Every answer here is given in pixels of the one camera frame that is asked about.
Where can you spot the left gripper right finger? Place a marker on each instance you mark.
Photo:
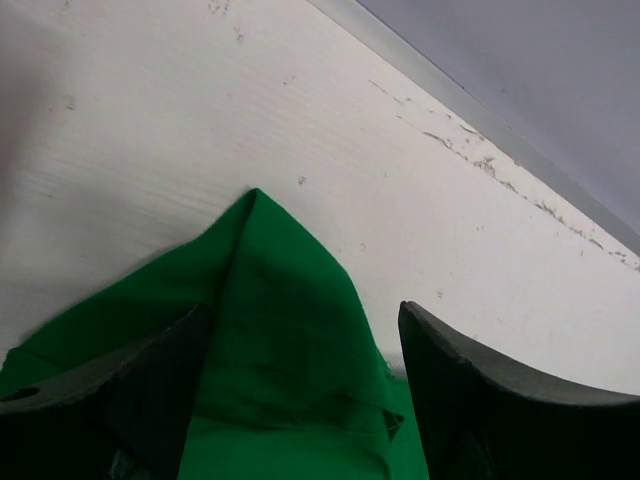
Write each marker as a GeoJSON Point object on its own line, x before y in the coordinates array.
{"type": "Point", "coordinates": [484, 415]}

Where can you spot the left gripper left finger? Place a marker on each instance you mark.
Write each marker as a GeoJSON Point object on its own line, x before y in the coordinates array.
{"type": "Point", "coordinates": [123, 415]}

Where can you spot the green polo shirt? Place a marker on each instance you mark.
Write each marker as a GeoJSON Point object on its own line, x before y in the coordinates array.
{"type": "Point", "coordinates": [294, 386]}

